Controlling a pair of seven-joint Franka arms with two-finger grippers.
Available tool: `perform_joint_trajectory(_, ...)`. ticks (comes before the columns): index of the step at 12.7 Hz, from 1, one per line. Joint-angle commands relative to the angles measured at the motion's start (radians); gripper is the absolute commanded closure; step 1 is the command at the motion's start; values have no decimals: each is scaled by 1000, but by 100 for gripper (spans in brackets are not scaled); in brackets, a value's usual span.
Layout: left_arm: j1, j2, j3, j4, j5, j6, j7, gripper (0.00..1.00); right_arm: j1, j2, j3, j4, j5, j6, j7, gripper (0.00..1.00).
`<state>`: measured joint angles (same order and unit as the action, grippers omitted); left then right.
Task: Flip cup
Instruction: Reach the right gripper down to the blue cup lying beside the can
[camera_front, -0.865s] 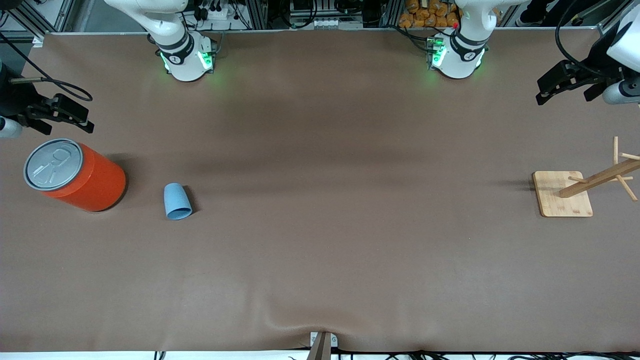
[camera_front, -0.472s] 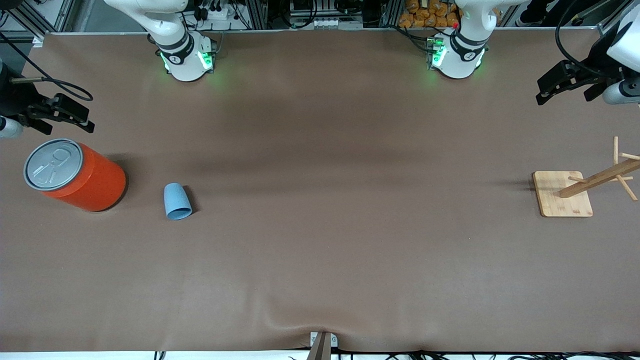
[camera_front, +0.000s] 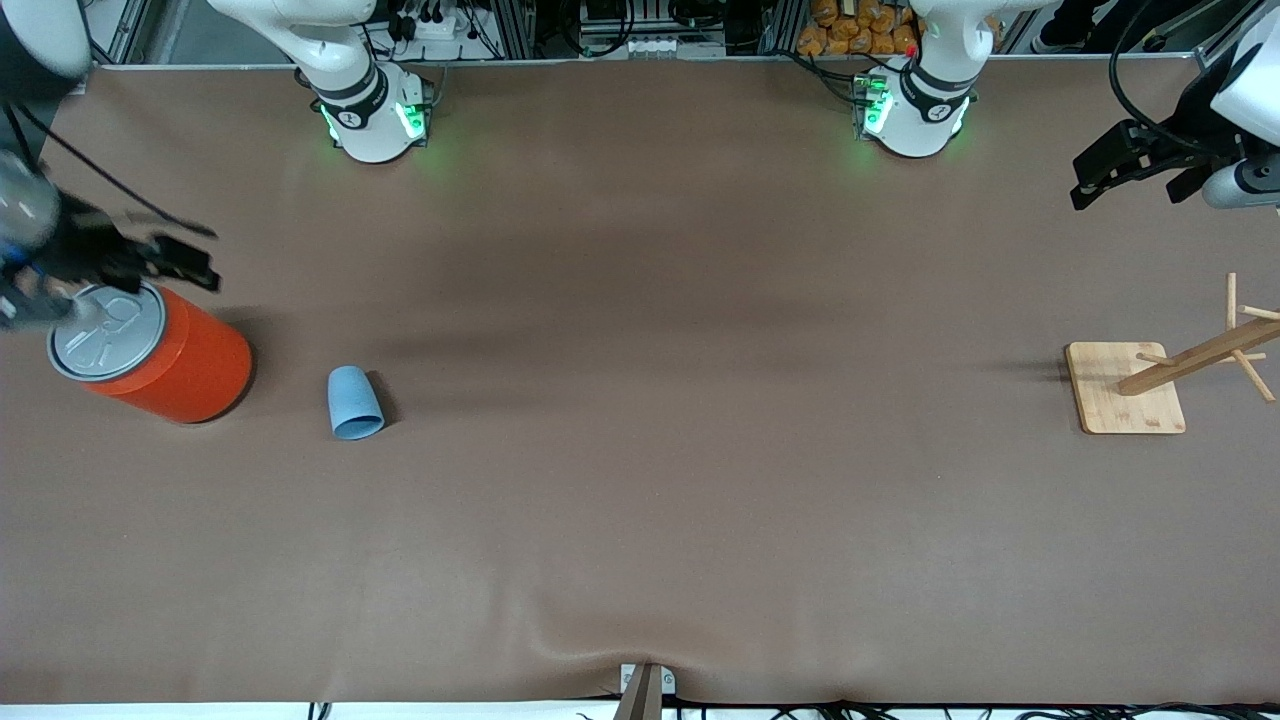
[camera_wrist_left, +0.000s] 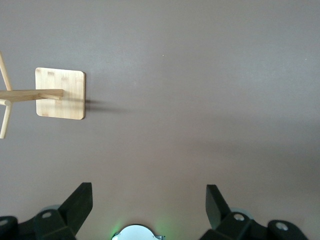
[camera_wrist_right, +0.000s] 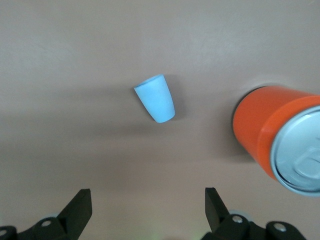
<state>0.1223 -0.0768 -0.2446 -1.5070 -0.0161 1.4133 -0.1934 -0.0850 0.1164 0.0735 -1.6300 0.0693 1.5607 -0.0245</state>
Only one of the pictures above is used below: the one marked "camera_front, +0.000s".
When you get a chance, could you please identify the light blue plastic cup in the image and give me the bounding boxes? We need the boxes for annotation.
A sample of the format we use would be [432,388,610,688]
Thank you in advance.
[327,365,387,442]

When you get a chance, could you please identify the orange can with grey lid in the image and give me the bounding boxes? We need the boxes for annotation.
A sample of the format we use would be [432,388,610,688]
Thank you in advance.
[46,282,255,425]

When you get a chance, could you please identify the wooden mug tree rack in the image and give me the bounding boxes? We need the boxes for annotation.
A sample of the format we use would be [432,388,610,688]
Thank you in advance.
[1064,272,1280,436]

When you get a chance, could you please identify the orange snack bags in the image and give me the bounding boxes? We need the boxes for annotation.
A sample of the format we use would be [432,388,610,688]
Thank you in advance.
[797,0,923,58]

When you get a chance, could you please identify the white power strip with plugs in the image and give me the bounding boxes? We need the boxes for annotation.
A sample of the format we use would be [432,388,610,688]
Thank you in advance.
[398,6,483,44]

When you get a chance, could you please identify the white socket strip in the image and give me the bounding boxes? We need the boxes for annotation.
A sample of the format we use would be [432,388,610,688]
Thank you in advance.
[590,36,728,58]

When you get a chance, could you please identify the black electronics box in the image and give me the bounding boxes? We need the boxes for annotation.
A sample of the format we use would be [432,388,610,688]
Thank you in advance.
[578,0,653,31]

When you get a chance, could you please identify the brown table cover mat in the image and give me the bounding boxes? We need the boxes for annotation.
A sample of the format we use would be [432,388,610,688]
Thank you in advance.
[0,58,1280,707]

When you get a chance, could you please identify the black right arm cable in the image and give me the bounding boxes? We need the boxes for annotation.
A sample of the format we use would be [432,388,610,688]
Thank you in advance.
[8,100,218,240]

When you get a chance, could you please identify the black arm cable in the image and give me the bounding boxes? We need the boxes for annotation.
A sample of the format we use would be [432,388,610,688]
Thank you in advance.
[1108,0,1246,156]
[8,100,218,240]

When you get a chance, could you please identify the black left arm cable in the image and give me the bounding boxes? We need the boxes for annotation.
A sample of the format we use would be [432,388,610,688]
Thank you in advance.
[1108,0,1246,156]

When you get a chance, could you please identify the aluminium frame post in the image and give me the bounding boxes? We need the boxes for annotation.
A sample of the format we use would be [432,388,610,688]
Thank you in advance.
[494,0,538,60]

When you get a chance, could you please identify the brown camera stand post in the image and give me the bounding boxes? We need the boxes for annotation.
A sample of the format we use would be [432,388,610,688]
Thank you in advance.
[612,667,664,720]

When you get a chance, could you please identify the grey metal table bracket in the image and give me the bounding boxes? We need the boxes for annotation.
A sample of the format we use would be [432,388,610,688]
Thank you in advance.
[620,663,678,697]

